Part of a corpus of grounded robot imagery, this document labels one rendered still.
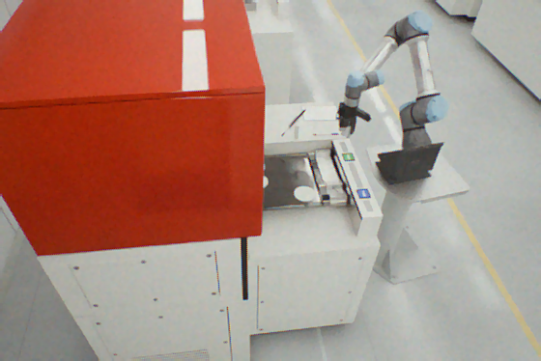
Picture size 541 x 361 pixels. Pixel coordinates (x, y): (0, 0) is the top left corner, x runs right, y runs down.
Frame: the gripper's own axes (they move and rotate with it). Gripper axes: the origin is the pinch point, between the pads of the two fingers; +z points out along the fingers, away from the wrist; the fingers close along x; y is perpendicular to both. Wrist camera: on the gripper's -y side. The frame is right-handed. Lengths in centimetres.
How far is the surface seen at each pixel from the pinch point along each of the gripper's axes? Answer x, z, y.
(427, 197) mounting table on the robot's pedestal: 25, 24, -38
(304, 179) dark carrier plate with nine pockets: 11.6, 15.9, 23.7
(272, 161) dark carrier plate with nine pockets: -3.3, 15.9, 37.5
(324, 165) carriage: 0.9, 17.8, 10.9
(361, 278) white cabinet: 51, 50, 0
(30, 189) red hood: 69, -47, 120
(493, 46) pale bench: -249, 91, -259
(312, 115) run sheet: -31.8, 9.0, 10.5
